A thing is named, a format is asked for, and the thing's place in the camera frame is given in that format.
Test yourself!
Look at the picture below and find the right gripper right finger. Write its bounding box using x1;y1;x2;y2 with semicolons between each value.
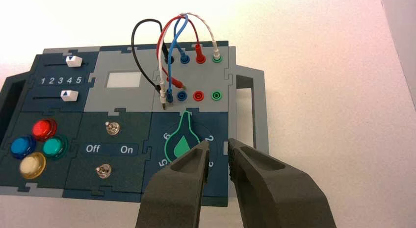
227;138;337;228

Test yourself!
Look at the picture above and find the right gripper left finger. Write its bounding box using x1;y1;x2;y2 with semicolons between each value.
135;140;210;228

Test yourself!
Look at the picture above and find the green push button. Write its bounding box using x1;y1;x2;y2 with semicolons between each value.
42;135;69;161

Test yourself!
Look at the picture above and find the red push button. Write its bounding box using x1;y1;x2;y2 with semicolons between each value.
31;118;58;142

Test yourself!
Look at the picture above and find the yellow push button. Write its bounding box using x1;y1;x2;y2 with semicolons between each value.
19;152;47;180

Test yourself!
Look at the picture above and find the blue push button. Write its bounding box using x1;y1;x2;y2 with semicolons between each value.
9;135;37;160

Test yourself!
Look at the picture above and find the green rotary knob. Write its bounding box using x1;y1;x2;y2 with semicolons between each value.
164;110;210;165

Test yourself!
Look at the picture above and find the blue grey control box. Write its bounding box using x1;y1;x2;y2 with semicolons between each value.
0;40;270;208

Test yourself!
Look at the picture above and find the white slider knob up triangle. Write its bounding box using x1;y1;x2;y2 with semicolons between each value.
60;90;80;102

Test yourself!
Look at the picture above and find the white slider knob down triangle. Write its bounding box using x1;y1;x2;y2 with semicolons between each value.
65;56;82;68

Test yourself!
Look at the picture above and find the metal toggle switch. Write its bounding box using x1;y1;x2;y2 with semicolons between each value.
104;121;121;136
95;164;112;179

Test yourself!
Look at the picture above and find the blue banana plug cable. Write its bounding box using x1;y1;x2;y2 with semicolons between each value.
164;13;191;104

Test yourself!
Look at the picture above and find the red banana plug cable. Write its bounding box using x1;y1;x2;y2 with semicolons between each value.
156;14;206;91

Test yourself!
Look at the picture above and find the white banana plug cable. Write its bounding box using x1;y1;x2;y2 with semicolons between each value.
156;12;223;111

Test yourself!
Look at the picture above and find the black banana plug cable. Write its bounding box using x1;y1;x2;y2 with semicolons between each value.
130;18;176;96

